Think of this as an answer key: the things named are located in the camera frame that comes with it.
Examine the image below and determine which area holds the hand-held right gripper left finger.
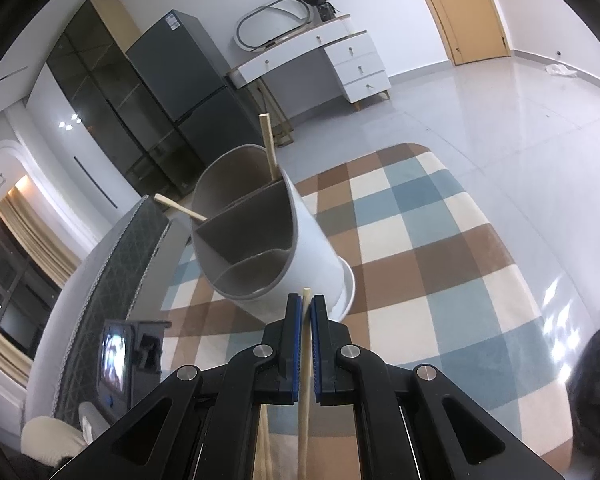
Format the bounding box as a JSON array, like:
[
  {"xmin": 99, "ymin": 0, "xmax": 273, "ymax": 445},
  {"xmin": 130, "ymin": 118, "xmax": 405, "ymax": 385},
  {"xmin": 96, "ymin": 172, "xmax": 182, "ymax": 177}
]
[{"xmin": 50, "ymin": 294, "xmax": 301, "ymax": 480}]

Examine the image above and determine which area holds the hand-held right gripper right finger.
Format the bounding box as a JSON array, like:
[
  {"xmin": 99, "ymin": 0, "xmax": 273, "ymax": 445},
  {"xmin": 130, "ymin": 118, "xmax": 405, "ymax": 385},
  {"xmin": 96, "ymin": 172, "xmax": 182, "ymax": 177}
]
[{"xmin": 311, "ymin": 295, "xmax": 566, "ymax": 480}]

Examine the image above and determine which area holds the wooden chopstick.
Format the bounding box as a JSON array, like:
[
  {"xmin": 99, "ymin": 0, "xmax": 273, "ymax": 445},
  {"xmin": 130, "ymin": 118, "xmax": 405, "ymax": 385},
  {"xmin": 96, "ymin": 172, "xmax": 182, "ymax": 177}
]
[
  {"xmin": 296, "ymin": 287, "xmax": 313, "ymax": 480},
  {"xmin": 153, "ymin": 194, "xmax": 208, "ymax": 223},
  {"xmin": 258, "ymin": 113, "xmax": 280, "ymax": 181},
  {"xmin": 256, "ymin": 404, "xmax": 277, "ymax": 480}
]

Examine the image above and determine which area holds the white round utensil holder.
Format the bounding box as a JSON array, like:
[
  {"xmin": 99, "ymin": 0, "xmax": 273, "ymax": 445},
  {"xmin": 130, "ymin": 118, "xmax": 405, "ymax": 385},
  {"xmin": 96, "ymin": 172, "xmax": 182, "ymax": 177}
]
[{"xmin": 189, "ymin": 144, "xmax": 356, "ymax": 325}]

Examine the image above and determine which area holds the grey quilted bed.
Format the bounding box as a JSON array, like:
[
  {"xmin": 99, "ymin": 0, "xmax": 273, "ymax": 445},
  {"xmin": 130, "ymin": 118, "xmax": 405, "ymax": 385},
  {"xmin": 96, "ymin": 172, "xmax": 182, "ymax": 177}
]
[{"xmin": 25, "ymin": 192, "xmax": 196, "ymax": 461}]

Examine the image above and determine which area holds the checked brown blue rug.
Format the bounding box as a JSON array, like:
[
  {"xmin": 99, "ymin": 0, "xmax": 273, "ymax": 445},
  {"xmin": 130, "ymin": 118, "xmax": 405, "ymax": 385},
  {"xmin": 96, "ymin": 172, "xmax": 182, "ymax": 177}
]
[{"xmin": 160, "ymin": 142, "xmax": 568, "ymax": 480}]

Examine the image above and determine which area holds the dark window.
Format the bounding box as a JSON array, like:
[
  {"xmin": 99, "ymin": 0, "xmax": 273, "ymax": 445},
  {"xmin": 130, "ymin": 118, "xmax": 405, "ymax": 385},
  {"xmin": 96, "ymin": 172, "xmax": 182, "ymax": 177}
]
[{"xmin": 0, "ymin": 210, "xmax": 63, "ymax": 361}]

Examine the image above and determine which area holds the beige curtain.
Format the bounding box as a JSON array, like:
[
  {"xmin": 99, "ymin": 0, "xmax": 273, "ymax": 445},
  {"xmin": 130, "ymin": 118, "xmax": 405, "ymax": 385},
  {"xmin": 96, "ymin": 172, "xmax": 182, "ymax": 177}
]
[{"xmin": 0, "ymin": 180, "xmax": 83, "ymax": 281}]

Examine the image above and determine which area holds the white wardrobe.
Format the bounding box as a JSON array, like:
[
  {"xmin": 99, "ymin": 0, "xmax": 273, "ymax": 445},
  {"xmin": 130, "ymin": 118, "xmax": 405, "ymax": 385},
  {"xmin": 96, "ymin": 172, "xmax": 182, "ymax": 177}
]
[{"xmin": 25, "ymin": 65, "xmax": 143, "ymax": 261}]

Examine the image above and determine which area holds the dark glass cabinet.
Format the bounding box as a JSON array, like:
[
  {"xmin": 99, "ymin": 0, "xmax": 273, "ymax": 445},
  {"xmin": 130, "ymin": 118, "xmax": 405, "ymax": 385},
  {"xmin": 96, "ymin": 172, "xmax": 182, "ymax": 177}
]
[{"xmin": 45, "ymin": 0, "xmax": 206, "ymax": 198}]

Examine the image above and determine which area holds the person's dark clothing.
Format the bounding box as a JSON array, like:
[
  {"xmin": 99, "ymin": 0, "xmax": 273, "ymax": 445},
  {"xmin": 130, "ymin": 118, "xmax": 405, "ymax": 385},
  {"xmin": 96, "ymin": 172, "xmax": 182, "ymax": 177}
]
[{"xmin": 567, "ymin": 310, "xmax": 600, "ymax": 461}]

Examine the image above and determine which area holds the grey refrigerator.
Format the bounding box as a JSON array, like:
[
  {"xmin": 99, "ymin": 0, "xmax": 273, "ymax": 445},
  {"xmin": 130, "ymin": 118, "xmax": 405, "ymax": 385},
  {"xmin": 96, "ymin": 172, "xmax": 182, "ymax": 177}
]
[{"xmin": 125, "ymin": 9, "xmax": 266, "ymax": 173}]

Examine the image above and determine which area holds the white dresser desk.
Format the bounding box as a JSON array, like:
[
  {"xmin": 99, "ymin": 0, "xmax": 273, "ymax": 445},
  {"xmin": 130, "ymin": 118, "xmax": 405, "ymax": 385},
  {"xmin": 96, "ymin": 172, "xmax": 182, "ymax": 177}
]
[{"xmin": 227, "ymin": 14, "xmax": 392, "ymax": 113}]

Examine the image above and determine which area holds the oval toy track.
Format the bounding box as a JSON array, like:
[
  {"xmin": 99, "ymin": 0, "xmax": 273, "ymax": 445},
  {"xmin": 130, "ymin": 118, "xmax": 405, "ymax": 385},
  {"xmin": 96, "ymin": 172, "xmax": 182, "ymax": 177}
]
[{"xmin": 236, "ymin": 0, "xmax": 323, "ymax": 53}]

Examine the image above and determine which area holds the wooden door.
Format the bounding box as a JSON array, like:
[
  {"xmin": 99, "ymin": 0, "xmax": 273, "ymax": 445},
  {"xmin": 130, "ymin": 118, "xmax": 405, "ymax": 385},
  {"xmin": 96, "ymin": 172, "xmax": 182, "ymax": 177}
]
[{"xmin": 405, "ymin": 0, "xmax": 511, "ymax": 66}]

